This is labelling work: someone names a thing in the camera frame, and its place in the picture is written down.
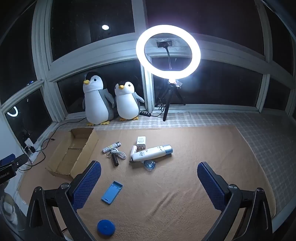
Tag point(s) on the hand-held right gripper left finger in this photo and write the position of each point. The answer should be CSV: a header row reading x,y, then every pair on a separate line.
x,y
87,183

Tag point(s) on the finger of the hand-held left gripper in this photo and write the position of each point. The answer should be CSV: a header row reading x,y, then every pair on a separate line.
x,y
18,160

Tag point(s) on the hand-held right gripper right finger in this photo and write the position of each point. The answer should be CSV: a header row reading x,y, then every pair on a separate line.
x,y
211,185

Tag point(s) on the blue phone stand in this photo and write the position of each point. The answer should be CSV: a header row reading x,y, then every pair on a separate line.
x,y
111,194

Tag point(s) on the cardboard box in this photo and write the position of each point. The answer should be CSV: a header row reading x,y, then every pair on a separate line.
x,y
69,153

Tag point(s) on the patterned white lighter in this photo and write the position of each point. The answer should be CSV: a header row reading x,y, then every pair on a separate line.
x,y
111,147

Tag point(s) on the blue round tape measure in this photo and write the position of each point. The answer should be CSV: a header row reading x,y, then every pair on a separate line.
x,y
106,228

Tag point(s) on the small white tube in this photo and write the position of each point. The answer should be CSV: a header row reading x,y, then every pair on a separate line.
x,y
133,149

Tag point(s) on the clear blue plastic item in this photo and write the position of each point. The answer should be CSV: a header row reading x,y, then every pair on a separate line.
x,y
149,165

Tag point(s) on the white charger plug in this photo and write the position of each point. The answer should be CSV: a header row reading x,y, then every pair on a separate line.
x,y
141,141

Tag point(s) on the white bottle with blue cap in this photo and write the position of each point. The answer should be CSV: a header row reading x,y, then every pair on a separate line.
x,y
150,153

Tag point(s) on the white power strip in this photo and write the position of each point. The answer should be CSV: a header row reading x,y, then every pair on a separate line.
x,y
29,144

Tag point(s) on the white crumpled cloth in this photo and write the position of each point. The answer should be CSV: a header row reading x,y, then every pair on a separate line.
x,y
8,206

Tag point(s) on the checked blanket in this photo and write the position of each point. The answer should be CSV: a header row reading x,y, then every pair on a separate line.
x,y
266,139

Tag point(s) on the large penguin plush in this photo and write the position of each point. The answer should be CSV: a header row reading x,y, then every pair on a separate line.
x,y
97,104

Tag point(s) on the small penguin plush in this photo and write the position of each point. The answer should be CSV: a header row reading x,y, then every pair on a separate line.
x,y
126,104

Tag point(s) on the black power strip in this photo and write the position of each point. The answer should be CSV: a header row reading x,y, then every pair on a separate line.
x,y
145,113

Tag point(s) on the black phone clamp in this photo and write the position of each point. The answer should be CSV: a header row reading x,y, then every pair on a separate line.
x,y
164,44

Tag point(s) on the white window frame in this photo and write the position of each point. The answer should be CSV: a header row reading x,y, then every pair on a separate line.
x,y
42,46

